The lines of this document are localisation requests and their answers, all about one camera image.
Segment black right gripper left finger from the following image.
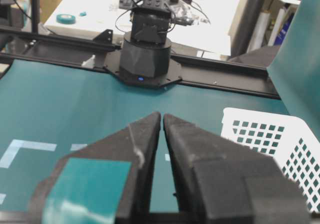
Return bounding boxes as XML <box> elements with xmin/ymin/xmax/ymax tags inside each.
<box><xmin>29</xmin><ymin>112</ymin><xmax>160</xmax><ymax>223</ymax></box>

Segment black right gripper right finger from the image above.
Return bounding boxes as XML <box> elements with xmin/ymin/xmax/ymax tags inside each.
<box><xmin>163</xmin><ymin>114</ymin><xmax>311</xmax><ymax>223</ymax></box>

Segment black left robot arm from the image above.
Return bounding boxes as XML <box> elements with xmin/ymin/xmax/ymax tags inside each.
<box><xmin>28</xmin><ymin>0</ymin><xmax>192</xmax><ymax>223</ymax></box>

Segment white plastic basket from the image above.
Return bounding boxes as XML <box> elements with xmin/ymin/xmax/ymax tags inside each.
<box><xmin>221</xmin><ymin>107</ymin><xmax>320</xmax><ymax>213</ymax></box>

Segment teal tape roll on desk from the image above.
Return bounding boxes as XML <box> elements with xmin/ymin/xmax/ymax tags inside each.
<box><xmin>56</xmin><ymin>14</ymin><xmax>76</xmax><ymax>25</ymax></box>

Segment white background desk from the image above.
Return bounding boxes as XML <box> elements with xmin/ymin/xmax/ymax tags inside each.
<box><xmin>45</xmin><ymin>0</ymin><xmax>240</xmax><ymax>56</ymax></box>

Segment black aluminium frame rail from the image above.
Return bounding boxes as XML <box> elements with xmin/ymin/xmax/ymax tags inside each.
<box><xmin>0</xmin><ymin>26</ymin><xmax>280</xmax><ymax>99</ymax></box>

